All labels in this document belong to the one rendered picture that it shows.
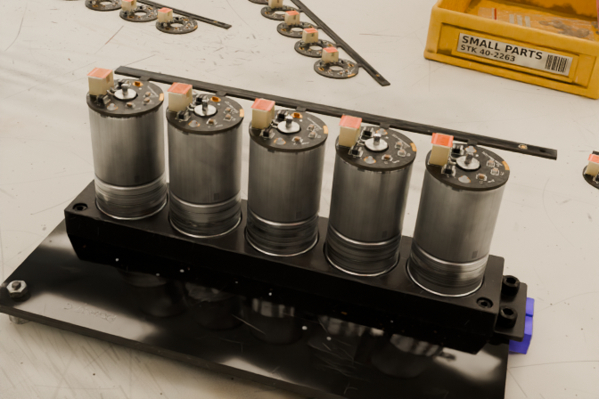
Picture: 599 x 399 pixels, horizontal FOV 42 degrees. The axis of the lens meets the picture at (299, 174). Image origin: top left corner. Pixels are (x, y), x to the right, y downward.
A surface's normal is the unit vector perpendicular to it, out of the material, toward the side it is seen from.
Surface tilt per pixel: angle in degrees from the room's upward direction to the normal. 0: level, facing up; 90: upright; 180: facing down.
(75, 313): 0
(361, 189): 90
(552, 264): 0
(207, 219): 90
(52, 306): 0
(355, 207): 90
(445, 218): 90
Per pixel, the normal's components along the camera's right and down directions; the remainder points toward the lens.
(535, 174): 0.07, -0.84
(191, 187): -0.24, 0.52
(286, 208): 0.11, 0.55
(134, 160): 0.36, 0.53
